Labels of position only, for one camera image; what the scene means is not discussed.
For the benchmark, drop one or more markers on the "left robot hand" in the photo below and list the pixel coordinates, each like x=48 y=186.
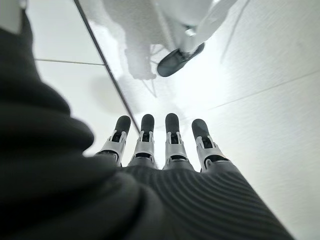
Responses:
x=125 y=200

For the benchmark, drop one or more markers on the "white glossy cabinet door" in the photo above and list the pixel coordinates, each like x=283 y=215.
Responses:
x=100 y=100
x=62 y=30

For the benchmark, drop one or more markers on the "left robot leg with foot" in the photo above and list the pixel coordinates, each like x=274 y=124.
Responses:
x=175 y=62

